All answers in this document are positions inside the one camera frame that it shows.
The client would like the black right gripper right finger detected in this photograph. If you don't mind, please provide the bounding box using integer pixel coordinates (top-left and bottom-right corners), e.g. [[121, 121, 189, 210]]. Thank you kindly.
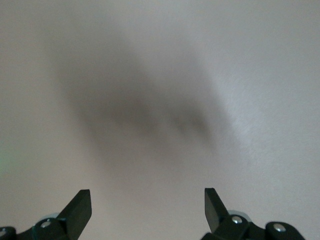
[[201, 187, 307, 240]]

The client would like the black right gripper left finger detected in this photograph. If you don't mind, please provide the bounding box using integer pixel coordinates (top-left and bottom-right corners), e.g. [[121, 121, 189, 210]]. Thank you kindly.
[[0, 189, 93, 240]]

